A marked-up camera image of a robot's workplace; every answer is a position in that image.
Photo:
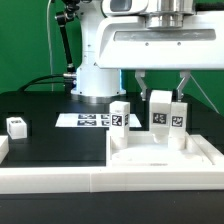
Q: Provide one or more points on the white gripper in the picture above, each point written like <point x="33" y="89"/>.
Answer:
<point x="161" y="34"/>

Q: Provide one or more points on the white square table top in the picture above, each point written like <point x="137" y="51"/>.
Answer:
<point x="143" y="151"/>

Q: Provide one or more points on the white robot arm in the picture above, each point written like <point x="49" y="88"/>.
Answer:
<point x="160" y="35"/>

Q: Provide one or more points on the white marker base plate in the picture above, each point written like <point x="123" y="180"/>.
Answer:
<point x="90" y="120"/>

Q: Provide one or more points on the white U-shaped obstacle wall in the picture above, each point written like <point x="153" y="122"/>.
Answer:
<point x="117" y="178"/>

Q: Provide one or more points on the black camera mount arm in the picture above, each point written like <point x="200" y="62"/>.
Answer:
<point x="62" y="18"/>

